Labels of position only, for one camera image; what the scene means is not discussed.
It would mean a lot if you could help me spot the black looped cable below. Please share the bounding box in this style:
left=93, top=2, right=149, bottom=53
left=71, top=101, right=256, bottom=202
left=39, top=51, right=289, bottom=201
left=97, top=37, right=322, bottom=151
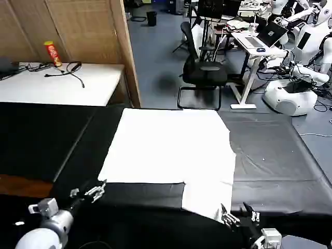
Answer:
left=44, top=61, right=86, bottom=89

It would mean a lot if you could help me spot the white side table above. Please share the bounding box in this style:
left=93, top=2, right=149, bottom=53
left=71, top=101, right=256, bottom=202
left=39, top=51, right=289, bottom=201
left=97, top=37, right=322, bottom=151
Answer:
left=0, top=61, right=126, bottom=107

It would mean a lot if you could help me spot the brown wooden table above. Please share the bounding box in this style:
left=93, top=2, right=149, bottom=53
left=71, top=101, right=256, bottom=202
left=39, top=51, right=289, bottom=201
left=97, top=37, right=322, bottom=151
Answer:
left=0, top=173, right=54, bottom=199

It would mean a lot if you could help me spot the red snack can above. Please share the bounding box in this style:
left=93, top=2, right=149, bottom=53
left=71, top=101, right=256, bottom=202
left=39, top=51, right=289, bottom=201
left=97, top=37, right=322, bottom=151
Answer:
left=43, top=40, right=63, bottom=68

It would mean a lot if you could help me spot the white standing desk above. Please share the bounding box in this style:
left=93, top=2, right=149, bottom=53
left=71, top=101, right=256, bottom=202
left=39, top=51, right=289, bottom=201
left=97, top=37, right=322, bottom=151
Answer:
left=229, top=31, right=288, bottom=109

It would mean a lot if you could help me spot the dark grey laptop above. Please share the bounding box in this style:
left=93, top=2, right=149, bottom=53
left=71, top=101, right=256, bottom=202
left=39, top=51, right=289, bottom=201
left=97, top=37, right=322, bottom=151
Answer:
left=0, top=56, right=21, bottom=80

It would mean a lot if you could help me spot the clear cup with straw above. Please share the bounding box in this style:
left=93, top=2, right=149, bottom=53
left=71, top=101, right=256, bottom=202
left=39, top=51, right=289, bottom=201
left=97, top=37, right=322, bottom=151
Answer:
left=249, top=14, right=258, bottom=33

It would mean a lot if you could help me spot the stack of papers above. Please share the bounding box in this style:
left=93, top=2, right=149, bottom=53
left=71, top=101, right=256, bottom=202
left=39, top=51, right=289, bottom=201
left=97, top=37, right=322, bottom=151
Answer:
left=226, top=19, right=251, bottom=33

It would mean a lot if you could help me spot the open silver laptop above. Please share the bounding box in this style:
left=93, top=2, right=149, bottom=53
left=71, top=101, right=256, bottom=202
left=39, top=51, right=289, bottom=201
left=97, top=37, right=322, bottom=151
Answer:
left=240, top=20, right=289, bottom=49

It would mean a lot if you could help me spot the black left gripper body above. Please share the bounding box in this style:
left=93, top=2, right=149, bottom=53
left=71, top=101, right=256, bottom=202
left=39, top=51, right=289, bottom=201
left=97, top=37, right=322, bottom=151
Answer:
left=67, top=193, right=94, bottom=216

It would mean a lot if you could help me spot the black cable bundle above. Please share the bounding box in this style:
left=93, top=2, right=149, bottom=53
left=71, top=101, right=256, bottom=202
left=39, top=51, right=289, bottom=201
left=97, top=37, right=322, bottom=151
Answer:
left=25, top=63, right=51, bottom=73

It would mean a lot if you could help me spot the wooden folding screen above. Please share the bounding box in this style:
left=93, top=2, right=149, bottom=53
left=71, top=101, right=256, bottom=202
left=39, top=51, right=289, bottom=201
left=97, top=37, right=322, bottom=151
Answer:
left=0, top=0, right=142, bottom=108

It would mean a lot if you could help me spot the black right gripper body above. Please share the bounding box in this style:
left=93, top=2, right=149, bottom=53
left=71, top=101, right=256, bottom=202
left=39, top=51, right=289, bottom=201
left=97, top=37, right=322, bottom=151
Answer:
left=231, top=218, right=264, bottom=244

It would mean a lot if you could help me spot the white humanoid robot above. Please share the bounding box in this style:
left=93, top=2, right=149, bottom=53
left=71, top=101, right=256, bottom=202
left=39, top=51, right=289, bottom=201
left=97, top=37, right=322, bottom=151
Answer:
left=261, top=1, right=332, bottom=117

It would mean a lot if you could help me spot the black computer monitor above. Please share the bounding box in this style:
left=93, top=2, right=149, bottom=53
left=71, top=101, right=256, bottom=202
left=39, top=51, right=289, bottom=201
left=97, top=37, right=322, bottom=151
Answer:
left=222, top=0, right=243, bottom=17
left=197, top=0, right=224, bottom=20

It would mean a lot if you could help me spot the white printed t-shirt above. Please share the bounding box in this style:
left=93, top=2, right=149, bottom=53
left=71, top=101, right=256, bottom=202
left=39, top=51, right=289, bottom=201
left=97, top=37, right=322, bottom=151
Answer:
left=98, top=107, right=237, bottom=223

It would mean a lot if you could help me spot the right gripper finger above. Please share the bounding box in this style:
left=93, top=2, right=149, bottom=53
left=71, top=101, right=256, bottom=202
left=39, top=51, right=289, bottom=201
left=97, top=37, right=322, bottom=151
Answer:
left=220, top=203, right=241, bottom=229
left=242, top=201, right=260, bottom=223

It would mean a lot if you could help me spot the white floor cable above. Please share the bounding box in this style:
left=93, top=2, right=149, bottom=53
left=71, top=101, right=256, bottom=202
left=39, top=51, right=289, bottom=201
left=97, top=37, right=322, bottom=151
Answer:
left=298, top=132, right=332, bottom=137

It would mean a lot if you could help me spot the black table cloth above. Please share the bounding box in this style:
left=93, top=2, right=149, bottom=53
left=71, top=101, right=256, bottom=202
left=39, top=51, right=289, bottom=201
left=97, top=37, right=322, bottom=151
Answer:
left=0, top=101, right=332, bottom=249

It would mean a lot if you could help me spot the black office chair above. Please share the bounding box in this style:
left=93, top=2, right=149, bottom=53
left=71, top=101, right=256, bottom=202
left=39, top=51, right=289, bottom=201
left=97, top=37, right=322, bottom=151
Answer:
left=177, top=21, right=229, bottom=112

